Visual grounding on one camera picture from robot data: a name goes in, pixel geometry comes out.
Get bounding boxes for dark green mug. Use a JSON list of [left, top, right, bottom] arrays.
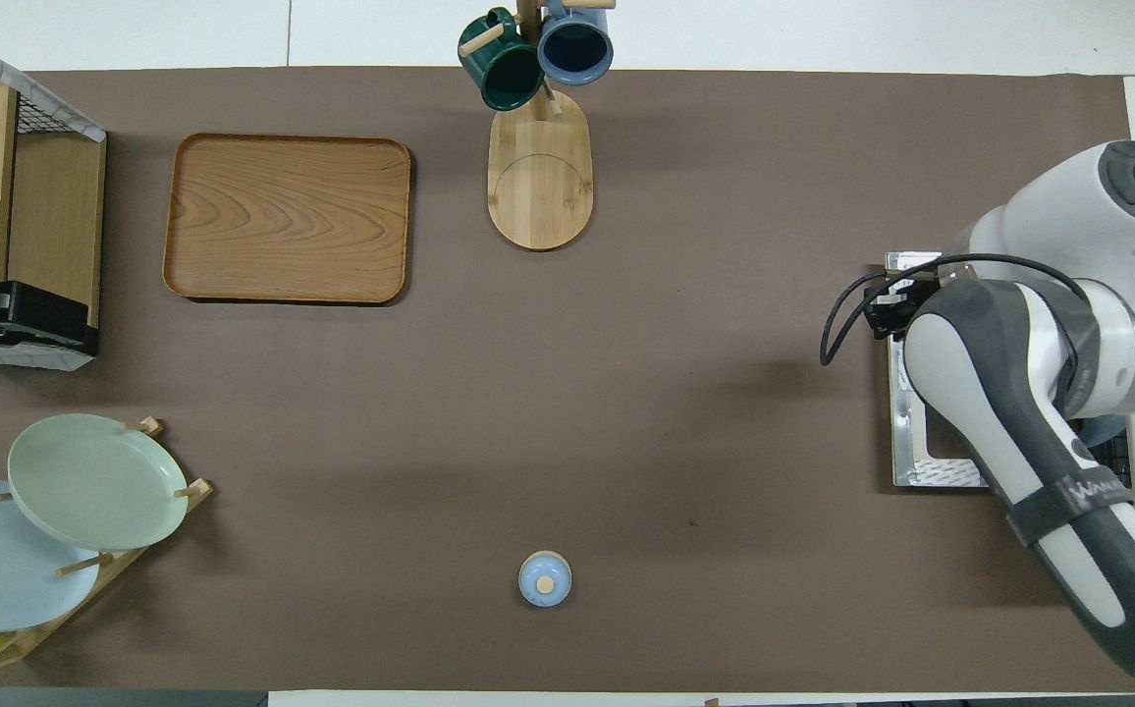
[[458, 8, 546, 112]]

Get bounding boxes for blue mug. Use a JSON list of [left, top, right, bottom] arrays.
[[537, 0, 616, 86]]

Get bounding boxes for wooden plate rack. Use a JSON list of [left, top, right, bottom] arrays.
[[0, 417, 215, 674]]

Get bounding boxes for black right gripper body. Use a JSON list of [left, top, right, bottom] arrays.
[[896, 275, 946, 317]]

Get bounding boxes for pale green plate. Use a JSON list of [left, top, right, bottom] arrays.
[[8, 413, 189, 552]]

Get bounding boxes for wooden serving tray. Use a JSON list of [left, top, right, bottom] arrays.
[[163, 134, 413, 305]]

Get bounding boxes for wooden mug tree stand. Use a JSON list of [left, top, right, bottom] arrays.
[[458, 0, 618, 252]]

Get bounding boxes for brown table mat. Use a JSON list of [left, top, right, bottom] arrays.
[[0, 67, 1135, 693]]

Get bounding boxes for wire and wood shelf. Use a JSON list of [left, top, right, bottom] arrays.
[[0, 22, 107, 372]]

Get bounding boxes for toaster oven glass door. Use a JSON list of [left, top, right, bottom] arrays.
[[885, 251, 993, 490]]

